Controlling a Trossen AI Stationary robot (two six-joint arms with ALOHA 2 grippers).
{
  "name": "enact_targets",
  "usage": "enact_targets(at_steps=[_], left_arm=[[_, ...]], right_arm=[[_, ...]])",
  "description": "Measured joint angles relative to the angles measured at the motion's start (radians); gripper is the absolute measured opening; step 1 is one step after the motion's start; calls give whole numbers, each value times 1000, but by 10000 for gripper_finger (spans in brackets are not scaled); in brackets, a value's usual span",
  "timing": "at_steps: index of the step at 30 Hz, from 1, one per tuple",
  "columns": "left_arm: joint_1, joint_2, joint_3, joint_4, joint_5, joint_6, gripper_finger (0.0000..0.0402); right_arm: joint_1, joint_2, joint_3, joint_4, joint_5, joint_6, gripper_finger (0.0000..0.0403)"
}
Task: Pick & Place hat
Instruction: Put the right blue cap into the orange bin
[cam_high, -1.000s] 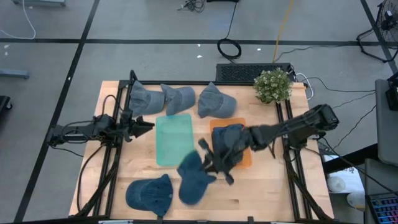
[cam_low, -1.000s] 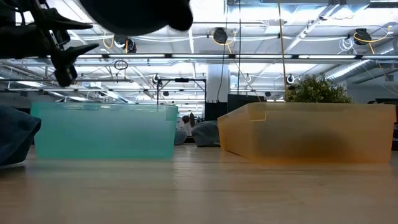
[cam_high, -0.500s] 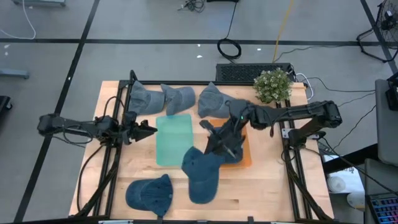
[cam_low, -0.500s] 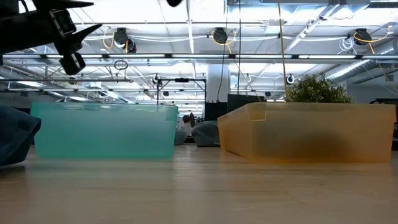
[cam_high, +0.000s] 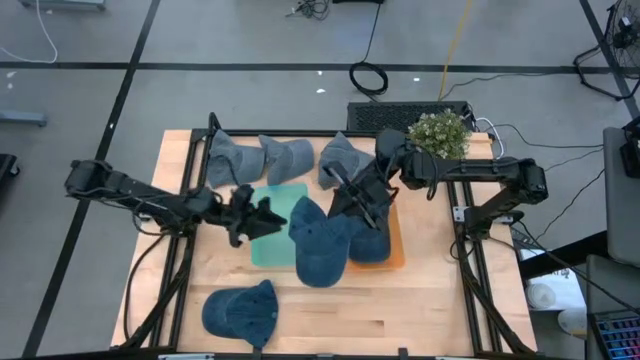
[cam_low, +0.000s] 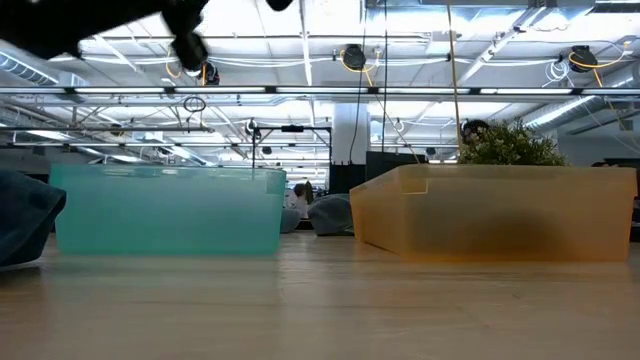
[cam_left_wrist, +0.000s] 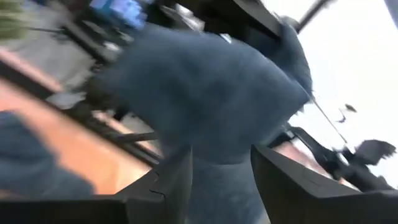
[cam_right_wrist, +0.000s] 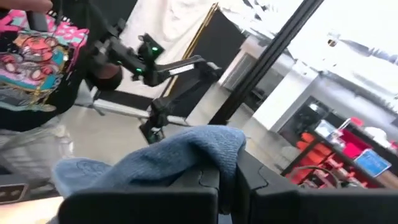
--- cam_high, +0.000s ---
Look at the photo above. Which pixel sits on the gray desk surface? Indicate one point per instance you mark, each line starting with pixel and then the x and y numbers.
pixel 622 210

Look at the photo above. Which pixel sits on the dark blue denim cap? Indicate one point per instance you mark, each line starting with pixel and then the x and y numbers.
pixel 240 312
pixel 320 250
pixel 370 247

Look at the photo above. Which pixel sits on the gray denim cap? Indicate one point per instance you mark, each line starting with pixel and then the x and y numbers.
pixel 357 160
pixel 292 160
pixel 235 162

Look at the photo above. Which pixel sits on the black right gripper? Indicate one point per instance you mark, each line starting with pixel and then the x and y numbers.
pixel 362 192

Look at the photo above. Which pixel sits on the silver corner bracket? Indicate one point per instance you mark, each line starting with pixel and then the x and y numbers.
pixel 459 214

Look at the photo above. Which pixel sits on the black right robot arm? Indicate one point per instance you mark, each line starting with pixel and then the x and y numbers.
pixel 480 167

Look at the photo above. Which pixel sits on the artificial green potted plant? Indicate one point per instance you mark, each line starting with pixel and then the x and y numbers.
pixel 440 135

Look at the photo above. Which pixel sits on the gray stand base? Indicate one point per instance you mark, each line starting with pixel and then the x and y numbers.
pixel 22 118
pixel 62 4

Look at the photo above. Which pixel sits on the teal translucent plastic bin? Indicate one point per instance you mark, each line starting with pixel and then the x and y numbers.
pixel 275 250

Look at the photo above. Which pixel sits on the black desk device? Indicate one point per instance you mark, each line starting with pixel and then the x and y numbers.
pixel 632 150

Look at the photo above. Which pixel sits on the black aluminium rig frame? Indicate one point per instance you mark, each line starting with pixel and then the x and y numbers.
pixel 250 133

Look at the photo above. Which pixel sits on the black floor object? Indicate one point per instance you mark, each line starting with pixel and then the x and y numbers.
pixel 6 167

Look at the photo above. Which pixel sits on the black floor fan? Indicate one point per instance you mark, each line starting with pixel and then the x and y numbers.
pixel 625 40

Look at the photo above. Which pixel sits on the black mesh computer case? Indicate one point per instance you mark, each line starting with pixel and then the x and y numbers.
pixel 400 116

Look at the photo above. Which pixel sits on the white round roll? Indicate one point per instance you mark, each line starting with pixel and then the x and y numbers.
pixel 572 320
pixel 540 296

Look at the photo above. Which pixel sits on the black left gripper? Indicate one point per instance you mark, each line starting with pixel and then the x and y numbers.
pixel 240 212

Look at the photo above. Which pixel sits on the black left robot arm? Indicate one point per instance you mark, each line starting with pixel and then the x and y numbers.
pixel 120 185

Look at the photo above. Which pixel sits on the orange translucent plastic bin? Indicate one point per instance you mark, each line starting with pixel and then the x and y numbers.
pixel 397 250

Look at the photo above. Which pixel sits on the rainbow backlit keyboard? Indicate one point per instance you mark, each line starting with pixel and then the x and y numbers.
pixel 620 335

